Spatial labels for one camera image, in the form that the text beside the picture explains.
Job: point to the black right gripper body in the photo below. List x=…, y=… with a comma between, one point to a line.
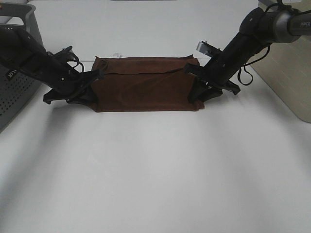
x=219, y=70

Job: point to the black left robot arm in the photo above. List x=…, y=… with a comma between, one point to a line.
x=23, y=54

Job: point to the beige plastic bin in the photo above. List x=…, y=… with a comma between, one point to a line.
x=287, y=71

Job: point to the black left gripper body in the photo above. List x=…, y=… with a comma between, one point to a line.
x=64, y=83

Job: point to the brown towel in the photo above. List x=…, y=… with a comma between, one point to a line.
x=144, y=84

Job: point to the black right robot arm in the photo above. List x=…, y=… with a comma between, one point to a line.
x=259, y=29

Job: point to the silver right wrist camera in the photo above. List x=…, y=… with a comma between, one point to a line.
x=207, y=49

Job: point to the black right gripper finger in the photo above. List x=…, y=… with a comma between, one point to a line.
x=194, y=70
x=199, y=91

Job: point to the grey perforated plastic basket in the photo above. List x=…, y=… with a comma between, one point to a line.
x=16, y=89

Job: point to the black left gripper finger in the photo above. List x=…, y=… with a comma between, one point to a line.
x=91, y=76
x=87, y=97

